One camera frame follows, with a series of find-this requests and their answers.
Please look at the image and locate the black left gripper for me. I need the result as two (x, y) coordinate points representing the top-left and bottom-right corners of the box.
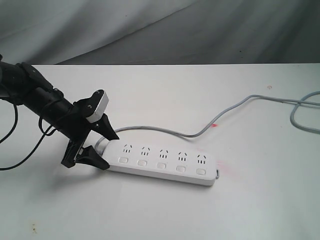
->
(53, 98), (119, 170)

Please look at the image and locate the white five-outlet power strip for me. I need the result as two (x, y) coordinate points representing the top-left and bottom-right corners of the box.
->
(102, 140), (220, 187)

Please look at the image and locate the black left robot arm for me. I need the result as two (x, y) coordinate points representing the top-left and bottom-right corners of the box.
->
(0, 61), (119, 170)

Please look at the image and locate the grey backdrop cloth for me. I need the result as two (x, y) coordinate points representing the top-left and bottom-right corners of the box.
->
(0, 0), (320, 65)

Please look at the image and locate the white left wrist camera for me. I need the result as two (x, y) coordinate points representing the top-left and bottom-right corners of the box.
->
(82, 89), (109, 123)

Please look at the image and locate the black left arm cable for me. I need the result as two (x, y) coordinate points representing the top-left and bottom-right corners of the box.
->
(0, 82), (66, 171)

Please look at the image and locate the grey power cable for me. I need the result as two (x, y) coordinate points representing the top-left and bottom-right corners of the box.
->
(94, 90), (320, 154)

